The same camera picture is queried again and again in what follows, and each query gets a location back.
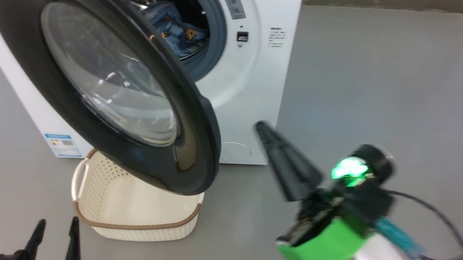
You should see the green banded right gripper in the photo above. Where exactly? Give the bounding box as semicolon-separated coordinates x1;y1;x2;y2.
243;122;384;260

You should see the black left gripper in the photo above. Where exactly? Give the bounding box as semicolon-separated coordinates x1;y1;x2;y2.
0;209;87;260

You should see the blue bear print garment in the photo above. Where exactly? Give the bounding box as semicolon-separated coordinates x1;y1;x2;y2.
137;0;213;62

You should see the black round washer door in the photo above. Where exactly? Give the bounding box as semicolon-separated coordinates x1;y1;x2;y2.
0;0;236;198

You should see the cream perforated laundry basket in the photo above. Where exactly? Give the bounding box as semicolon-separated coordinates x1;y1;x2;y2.
67;147;208;247

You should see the white front-load washing machine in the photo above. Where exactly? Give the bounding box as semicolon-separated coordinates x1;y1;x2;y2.
0;0;304;180

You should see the round white filter cover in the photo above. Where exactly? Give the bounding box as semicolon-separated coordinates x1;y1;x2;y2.
219;141;252;166

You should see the blue energy label sticker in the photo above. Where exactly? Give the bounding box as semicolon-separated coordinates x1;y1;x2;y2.
42;132;85;159

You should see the teal cable connector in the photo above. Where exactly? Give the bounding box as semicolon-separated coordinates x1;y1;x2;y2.
373;217;428;260

